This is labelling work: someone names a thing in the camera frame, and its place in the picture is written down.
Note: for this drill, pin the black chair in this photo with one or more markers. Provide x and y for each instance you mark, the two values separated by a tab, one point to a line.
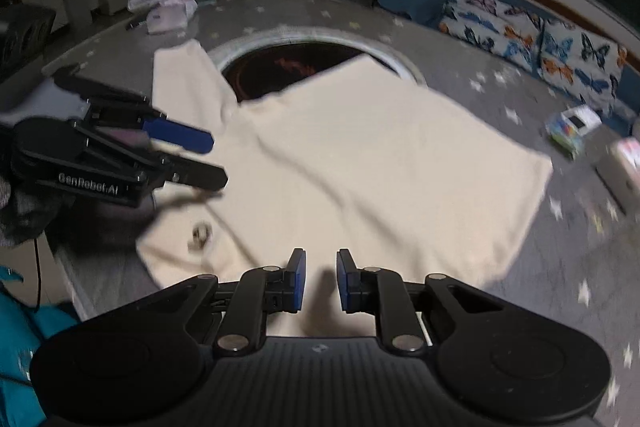
25	42

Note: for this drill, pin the cream sweatshirt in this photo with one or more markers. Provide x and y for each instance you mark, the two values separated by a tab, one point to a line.
375	167

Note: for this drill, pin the pink white tissue box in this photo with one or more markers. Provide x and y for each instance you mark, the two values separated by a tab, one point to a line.
620	177

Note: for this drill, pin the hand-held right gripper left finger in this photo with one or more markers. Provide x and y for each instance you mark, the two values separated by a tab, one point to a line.
299	278

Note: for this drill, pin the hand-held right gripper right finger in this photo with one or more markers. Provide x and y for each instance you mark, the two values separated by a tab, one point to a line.
345	279

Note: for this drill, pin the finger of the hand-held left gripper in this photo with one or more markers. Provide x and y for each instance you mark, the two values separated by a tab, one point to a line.
177	135
210	179

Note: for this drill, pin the pink tissue pack bag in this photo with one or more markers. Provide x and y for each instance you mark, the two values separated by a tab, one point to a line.
170	14

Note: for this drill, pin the square butterfly print pillow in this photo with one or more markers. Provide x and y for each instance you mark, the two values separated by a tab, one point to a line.
575	57

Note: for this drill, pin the wide butterfly print pillow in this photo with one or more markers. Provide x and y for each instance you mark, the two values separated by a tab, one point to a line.
480	22

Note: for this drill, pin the round black induction cooktop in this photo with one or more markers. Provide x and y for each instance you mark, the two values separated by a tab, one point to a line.
280	67

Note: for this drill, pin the clear crayon box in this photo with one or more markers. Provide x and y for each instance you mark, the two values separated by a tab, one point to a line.
565	139

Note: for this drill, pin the blue sofa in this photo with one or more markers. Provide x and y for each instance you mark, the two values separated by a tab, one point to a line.
410	2

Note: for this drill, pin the person's left forearm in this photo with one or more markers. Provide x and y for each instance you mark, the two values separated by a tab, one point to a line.
25	217

